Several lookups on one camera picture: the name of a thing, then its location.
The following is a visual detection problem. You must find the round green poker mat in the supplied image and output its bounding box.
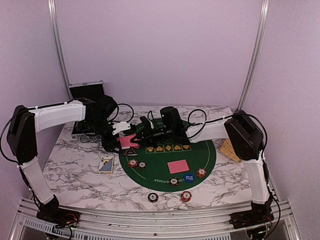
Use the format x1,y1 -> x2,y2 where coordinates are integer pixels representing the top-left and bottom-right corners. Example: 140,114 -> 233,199
118,117 -> 217,193

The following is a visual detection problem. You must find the left aluminium frame post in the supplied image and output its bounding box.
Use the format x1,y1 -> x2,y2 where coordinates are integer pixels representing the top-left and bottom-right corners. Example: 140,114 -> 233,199
47,0 -> 72,99

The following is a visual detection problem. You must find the aluminium frame post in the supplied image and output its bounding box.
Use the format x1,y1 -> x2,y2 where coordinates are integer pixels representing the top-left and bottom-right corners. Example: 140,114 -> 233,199
47,0 -> 72,99
236,0 -> 270,110

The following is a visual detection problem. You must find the dark chip stack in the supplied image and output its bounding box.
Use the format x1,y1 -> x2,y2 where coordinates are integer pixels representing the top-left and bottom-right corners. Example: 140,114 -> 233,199
147,192 -> 159,203
169,177 -> 180,187

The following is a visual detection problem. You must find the blue small blind button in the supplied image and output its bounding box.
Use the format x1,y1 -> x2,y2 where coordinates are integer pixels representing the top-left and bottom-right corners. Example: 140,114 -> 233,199
183,173 -> 196,183

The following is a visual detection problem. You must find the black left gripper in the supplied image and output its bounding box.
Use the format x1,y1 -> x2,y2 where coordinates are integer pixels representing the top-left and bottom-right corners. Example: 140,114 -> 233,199
86,116 -> 122,154

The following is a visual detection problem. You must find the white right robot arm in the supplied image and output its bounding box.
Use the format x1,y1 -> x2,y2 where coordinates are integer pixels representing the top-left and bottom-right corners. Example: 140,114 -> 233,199
130,106 -> 270,224

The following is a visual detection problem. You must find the woven bamboo tray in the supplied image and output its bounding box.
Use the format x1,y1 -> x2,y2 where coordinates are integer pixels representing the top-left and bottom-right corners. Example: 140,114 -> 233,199
218,138 -> 242,163

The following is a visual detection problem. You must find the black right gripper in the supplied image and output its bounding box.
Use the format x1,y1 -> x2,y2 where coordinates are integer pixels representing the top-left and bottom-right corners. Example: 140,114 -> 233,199
131,123 -> 174,149

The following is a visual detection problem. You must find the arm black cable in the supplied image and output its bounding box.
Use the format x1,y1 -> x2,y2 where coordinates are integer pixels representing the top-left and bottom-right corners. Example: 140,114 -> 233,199
187,108 -> 282,226
0,101 -> 136,166

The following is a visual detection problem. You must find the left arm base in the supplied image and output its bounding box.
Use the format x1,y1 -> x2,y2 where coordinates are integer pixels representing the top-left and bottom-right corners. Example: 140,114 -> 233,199
36,208 -> 81,226

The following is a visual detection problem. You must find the right aluminium frame post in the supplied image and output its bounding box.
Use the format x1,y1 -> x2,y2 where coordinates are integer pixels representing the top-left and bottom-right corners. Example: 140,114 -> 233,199
236,0 -> 270,110

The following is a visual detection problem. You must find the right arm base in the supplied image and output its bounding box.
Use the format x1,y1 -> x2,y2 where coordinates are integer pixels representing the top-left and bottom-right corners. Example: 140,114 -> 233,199
229,210 -> 275,229

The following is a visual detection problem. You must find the red backed card deck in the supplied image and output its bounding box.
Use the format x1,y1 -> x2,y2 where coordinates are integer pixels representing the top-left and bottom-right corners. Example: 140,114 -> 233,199
117,135 -> 132,150

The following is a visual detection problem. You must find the dealt red card front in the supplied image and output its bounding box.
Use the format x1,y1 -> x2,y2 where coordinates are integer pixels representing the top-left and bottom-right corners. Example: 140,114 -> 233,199
167,159 -> 190,174

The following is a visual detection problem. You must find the aluminium poker case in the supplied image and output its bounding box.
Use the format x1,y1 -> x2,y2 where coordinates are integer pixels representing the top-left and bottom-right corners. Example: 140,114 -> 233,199
68,80 -> 105,143

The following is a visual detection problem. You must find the red chip stack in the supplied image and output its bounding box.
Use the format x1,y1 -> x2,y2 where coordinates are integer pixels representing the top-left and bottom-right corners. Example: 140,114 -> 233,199
127,159 -> 139,168
196,168 -> 207,178
180,191 -> 192,202

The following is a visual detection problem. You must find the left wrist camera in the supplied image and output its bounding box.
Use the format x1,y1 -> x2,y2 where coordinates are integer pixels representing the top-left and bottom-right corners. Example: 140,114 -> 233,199
111,121 -> 131,135

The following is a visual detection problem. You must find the dealt red card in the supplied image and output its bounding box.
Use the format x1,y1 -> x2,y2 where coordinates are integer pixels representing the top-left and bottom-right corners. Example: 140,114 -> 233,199
130,142 -> 140,149
167,159 -> 190,174

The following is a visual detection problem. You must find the dark hundred chip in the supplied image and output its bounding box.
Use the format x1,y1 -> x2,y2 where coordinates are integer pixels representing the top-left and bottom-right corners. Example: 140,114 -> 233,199
138,161 -> 147,169

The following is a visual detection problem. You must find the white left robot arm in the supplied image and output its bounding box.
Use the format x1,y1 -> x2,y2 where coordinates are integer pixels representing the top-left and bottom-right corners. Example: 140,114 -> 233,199
6,95 -> 131,223

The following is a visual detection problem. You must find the triangular all in button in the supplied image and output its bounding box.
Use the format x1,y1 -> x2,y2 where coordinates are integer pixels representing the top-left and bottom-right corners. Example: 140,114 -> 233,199
123,148 -> 138,157

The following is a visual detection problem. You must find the front aluminium rail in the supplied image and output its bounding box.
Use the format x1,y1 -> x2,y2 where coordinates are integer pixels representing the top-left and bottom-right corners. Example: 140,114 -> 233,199
9,199 -> 301,240

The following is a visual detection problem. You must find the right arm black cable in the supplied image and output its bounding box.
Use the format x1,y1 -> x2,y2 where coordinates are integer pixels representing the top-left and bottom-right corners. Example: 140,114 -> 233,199
187,108 -> 282,226

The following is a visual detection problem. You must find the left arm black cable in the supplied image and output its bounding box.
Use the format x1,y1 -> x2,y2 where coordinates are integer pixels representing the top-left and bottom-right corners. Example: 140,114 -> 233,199
0,101 -> 136,166

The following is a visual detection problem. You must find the red chip stack front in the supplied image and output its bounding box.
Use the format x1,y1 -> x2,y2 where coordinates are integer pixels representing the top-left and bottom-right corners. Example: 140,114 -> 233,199
180,191 -> 192,202

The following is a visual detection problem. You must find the blue card box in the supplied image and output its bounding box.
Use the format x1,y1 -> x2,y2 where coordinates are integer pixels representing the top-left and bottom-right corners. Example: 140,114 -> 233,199
98,156 -> 115,174

